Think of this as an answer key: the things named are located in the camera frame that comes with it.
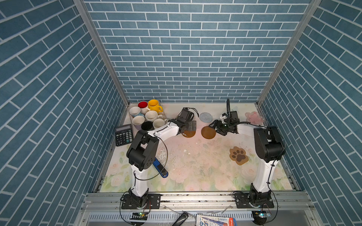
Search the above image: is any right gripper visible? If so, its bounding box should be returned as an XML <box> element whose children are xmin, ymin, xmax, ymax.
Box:
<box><xmin>208</xmin><ymin>120</ymin><xmax>232</xmax><ymax>136</ymax></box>

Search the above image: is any glossy brown scratched coaster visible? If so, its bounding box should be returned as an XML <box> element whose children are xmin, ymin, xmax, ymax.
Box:
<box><xmin>182</xmin><ymin>131</ymin><xmax>196</xmax><ymax>138</ymax></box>

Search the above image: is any light blue woven coaster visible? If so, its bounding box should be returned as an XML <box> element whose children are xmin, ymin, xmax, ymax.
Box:
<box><xmin>199</xmin><ymin>112</ymin><xmax>213</xmax><ymax>123</ymax></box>

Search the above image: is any dark brown wooden coaster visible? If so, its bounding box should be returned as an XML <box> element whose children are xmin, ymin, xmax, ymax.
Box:
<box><xmin>201</xmin><ymin>126</ymin><xmax>216</xmax><ymax>139</ymax></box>

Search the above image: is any cork paw coaster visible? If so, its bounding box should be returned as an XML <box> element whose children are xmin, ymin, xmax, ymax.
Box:
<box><xmin>229</xmin><ymin>147</ymin><xmax>249</xmax><ymax>166</ymax></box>

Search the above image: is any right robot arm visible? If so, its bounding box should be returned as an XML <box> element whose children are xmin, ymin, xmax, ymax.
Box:
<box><xmin>209</xmin><ymin>111</ymin><xmax>285</xmax><ymax>195</ymax></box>

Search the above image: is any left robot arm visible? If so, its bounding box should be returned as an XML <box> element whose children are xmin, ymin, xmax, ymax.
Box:
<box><xmin>126</xmin><ymin>107</ymin><xmax>198</xmax><ymax>199</ymax></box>

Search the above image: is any pink flower coaster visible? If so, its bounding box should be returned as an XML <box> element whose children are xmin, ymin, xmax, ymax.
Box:
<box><xmin>245</xmin><ymin>111</ymin><xmax>265</xmax><ymax>126</ymax></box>

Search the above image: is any white mug front right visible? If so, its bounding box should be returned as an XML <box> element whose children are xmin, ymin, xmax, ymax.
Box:
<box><xmin>153</xmin><ymin>119</ymin><xmax>168</xmax><ymax>130</ymax></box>

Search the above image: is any white mug centre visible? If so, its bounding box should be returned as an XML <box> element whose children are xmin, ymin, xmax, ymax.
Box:
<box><xmin>145</xmin><ymin>110</ymin><xmax>163</xmax><ymax>122</ymax></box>

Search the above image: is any yellow mug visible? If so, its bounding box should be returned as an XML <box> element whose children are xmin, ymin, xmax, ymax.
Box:
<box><xmin>148</xmin><ymin>99</ymin><xmax>163</xmax><ymax>114</ymax></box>

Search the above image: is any black mug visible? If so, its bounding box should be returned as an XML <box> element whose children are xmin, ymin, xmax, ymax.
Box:
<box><xmin>141</xmin><ymin>121</ymin><xmax>154</xmax><ymax>131</ymax></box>

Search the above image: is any beige tray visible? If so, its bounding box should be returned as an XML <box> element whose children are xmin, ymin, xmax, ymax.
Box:
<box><xmin>127</xmin><ymin>101</ymin><xmax>154</xmax><ymax>136</ymax></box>

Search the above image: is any red interior mug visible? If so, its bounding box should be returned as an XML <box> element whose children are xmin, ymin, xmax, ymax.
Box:
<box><xmin>138</xmin><ymin>101</ymin><xmax>150</xmax><ymax>115</ymax></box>

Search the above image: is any white mug lavender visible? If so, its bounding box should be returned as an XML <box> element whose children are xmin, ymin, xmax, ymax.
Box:
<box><xmin>132</xmin><ymin>115</ymin><xmax>145</xmax><ymax>131</ymax></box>

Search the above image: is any black calculator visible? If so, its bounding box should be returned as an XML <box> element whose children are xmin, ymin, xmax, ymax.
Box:
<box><xmin>115</xmin><ymin>124</ymin><xmax>133</xmax><ymax>147</ymax></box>

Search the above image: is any right circuit board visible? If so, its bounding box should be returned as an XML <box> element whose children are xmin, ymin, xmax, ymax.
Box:
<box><xmin>253</xmin><ymin>211</ymin><xmax>271</xmax><ymax>219</ymax></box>

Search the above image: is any circuit board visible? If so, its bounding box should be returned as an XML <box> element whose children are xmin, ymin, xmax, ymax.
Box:
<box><xmin>130</xmin><ymin>212</ymin><xmax>149</xmax><ymax>221</ymax></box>
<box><xmin>253</xmin><ymin>211</ymin><xmax>271</xmax><ymax>219</ymax></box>

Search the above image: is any printed packet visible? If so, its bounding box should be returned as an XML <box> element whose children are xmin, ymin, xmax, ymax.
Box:
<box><xmin>196</xmin><ymin>215</ymin><xmax>237</xmax><ymax>226</ymax></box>

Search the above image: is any left circuit board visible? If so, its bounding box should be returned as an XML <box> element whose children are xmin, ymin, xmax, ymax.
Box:
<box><xmin>130</xmin><ymin>212</ymin><xmax>149</xmax><ymax>221</ymax></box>

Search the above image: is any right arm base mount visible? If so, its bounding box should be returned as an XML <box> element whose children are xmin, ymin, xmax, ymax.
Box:
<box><xmin>232</xmin><ymin>191</ymin><xmax>274</xmax><ymax>209</ymax></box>

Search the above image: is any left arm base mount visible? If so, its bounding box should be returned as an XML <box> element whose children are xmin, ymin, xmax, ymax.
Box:
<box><xmin>121</xmin><ymin>192</ymin><xmax>161</xmax><ymax>210</ymax></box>

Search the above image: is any black remote handle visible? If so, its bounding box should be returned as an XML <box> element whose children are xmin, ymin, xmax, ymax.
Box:
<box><xmin>172</xmin><ymin>212</ymin><xmax>189</xmax><ymax>226</ymax></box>

